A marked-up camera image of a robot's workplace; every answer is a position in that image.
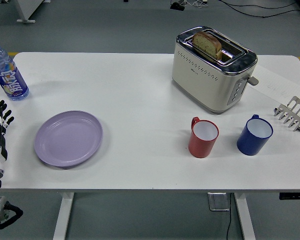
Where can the purple plate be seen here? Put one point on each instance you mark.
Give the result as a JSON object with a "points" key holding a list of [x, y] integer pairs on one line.
{"points": [[68, 138]]}

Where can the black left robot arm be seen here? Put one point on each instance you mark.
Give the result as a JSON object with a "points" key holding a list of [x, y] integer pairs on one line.
{"points": [[0, 212]]}

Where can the blue drink bottle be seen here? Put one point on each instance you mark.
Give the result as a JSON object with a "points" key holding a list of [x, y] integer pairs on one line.
{"points": [[11, 80]]}

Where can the white table leg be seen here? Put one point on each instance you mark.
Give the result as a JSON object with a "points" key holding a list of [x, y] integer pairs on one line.
{"points": [[63, 217], [243, 217]]}

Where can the red mug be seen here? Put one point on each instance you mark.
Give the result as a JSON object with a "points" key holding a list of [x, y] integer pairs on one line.
{"points": [[200, 147]]}

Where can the cream silver toaster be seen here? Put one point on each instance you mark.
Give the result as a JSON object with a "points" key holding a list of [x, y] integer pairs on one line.
{"points": [[202, 85]]}

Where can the grey metal floor box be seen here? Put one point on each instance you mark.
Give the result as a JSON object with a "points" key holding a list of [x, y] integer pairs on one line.
{"points": [[218, 202]]}

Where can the black floor device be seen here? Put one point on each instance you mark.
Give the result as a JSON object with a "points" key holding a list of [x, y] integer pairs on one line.
{"points": [[177, 6]]}

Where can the brown bread slice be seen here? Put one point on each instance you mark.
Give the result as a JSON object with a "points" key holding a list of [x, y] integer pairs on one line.
{"points": [[206, 43]]}

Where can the blue mug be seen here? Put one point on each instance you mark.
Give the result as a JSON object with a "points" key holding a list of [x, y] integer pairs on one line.
{"points": [[250, 145]]}

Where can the white paper sheet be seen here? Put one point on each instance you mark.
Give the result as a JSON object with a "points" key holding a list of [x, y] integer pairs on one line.
{"points": [[272, 82]]}

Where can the black table control panel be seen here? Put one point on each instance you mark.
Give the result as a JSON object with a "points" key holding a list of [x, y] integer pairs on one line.
{"points": [[293, 196]]}

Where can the metal toast rack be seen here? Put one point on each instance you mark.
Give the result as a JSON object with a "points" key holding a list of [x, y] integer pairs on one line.
{"points": [[293, 112]]}

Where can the white furniture frame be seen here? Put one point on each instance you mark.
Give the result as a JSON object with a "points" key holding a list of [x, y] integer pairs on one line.
{"points": [[25, 15]]}

